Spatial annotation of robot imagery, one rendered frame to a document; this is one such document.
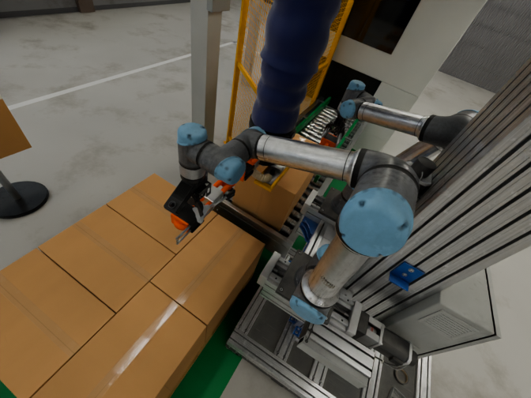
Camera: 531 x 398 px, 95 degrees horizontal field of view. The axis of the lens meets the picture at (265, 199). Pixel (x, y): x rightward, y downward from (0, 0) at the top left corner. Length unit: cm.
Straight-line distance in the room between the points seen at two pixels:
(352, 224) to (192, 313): 113
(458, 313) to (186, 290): 120
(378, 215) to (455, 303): 71
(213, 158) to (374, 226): 40
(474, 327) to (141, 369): 131
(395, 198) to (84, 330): 141
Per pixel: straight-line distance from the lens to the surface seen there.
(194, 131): 66
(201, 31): 221
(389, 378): 210
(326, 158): 61
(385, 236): 47
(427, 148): 120
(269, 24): 103
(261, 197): 157
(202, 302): 146
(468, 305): 115
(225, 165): 61
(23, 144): 228
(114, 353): 146
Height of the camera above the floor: 193
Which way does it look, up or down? 47 degrees down
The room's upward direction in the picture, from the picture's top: 18 degrees clockwise
